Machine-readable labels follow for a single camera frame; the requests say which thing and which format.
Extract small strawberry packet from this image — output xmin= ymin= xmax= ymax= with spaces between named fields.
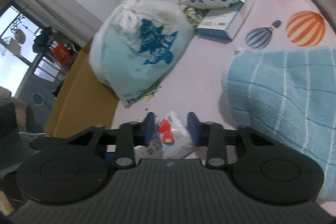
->
xmin=134 ymin=111 xmax=206 ymax=163

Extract light blue checked towel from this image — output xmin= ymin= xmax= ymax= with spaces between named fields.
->
xmin=221 ymin=48 xmax=335 ymax=201

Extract green white cloth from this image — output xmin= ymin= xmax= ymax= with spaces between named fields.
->
xmin=179 ymin=5 xmax=209 ymax=28

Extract brown cardboard box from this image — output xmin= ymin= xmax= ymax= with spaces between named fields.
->
xmin=45 ymin=42 xmax=119 ymax=138

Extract white blue plastic bag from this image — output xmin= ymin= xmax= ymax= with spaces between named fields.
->
xmin=88 ymin=0 xmax=195 ymax=107

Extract white blue flat box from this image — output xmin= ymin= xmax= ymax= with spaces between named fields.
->
xmin=197 ymin=0 xmax=256 ymax=40

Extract white curtain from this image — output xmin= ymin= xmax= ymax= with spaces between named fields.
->
xmin=22 ymin=0 xmax=102 ymax=46

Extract window with frame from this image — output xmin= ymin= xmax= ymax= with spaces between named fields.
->
xmin=1 ymin=1 xmax=67 ymax=97

